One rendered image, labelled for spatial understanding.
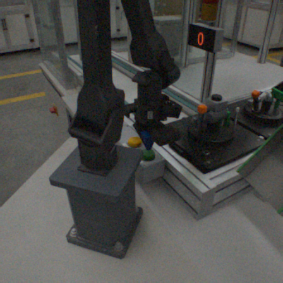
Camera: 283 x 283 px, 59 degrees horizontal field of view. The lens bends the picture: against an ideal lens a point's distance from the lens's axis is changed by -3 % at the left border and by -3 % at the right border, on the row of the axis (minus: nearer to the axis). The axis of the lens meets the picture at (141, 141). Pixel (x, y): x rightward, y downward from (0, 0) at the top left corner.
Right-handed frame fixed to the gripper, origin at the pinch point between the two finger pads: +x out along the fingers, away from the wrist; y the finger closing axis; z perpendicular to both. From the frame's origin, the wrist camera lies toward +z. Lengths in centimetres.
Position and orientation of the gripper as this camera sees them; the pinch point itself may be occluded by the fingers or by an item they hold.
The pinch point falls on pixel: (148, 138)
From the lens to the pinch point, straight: 68.0
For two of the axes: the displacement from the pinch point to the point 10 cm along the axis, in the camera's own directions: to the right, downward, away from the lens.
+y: -5.1, -4.9, 7.1
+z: 8.6, -2.9, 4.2
